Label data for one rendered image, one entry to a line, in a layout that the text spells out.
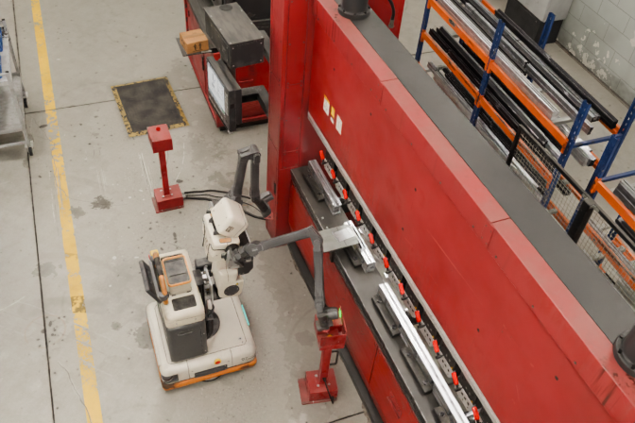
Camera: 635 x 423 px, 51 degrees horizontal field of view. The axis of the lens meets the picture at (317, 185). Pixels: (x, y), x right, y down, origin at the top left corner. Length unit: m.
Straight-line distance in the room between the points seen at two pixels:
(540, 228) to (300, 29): 2.14
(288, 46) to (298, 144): 0.86
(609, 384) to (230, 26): 3.18
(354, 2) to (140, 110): 3.58
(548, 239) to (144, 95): 5.20
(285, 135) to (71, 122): 2.88
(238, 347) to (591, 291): 2.68
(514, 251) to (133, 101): 5.14
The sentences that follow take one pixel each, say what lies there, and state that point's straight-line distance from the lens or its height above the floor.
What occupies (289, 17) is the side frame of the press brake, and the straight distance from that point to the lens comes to 4.30.
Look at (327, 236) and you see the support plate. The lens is 4.46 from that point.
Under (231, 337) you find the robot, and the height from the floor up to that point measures 0.28.
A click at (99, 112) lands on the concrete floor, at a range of 7.17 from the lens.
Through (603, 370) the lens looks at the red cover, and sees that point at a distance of 2.63.
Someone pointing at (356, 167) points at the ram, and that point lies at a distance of 4.13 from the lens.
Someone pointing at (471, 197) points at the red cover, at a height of 2.30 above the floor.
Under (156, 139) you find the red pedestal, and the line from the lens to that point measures 5.50.
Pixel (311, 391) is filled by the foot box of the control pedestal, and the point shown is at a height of 0.12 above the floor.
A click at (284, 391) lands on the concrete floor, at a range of 4.93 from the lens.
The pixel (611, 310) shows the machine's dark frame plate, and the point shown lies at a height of 2.30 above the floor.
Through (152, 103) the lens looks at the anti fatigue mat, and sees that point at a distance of 7.19.
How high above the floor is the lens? 4.30
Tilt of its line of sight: 44 degrees down
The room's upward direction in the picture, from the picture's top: 5 degrees clockwise
